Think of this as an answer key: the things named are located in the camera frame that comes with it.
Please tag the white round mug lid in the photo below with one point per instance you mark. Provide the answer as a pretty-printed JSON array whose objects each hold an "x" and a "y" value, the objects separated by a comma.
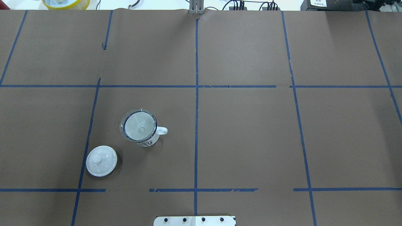
[{"x": 101, "y": 161}]

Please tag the black device with label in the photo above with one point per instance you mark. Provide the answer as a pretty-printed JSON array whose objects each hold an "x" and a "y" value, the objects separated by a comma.
[{"x": 332, "y": 5}]

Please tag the white enamel mug blue rim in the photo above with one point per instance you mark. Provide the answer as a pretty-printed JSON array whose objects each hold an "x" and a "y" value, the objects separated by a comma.
[{"x": 149, "y": 137}]

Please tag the aluminium frame post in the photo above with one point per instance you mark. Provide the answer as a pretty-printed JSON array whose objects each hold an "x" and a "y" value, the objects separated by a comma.
[{"x": 196, "y": 6}]

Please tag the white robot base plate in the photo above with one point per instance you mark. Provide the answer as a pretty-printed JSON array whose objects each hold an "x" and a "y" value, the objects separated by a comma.
[{"x": 195, "y": 221}]

